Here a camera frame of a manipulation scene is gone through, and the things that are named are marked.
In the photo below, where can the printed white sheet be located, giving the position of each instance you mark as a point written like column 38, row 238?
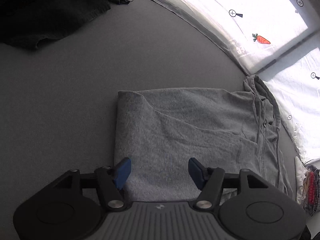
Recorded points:
column 250, row 10

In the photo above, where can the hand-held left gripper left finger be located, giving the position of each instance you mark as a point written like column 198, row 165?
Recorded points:
column 123, row 172

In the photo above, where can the grey window frame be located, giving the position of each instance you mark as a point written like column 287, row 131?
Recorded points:
column 287, row 52

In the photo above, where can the folded white garment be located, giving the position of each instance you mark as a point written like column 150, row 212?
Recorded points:
column 298, row 170

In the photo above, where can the folded plaid shirt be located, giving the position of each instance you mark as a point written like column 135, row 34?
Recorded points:
column 315, row 170

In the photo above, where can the folded beige garment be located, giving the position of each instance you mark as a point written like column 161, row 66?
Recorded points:
column 303, row 187

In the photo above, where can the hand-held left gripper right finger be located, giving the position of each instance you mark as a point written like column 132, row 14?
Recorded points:
column 195, row 172

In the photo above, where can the grey zip hoodie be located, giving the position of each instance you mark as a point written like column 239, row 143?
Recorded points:
column 187, row 130

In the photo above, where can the black knit garment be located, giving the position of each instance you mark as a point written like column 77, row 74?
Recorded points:
column 50, row 12

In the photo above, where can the folded red knit garment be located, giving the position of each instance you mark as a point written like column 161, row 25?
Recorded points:
column 311, row 187

